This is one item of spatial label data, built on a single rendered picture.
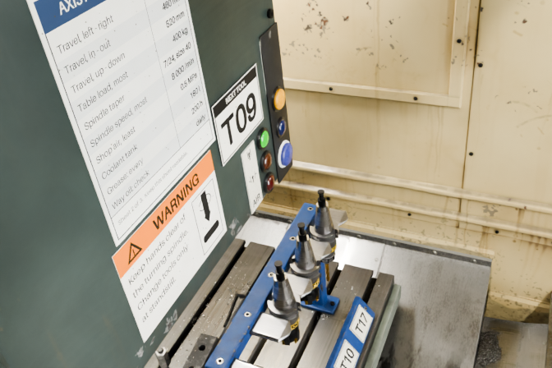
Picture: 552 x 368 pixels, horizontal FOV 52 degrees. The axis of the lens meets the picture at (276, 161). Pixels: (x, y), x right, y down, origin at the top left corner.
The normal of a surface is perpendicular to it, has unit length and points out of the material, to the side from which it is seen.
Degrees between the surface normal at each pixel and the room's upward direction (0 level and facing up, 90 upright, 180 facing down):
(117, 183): 90
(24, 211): 90
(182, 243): 90
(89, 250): 90
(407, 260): 24
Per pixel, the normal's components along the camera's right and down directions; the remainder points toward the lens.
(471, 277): -0.26, -0.51
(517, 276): -0.41, 0.55
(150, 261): 0.91, 0.15
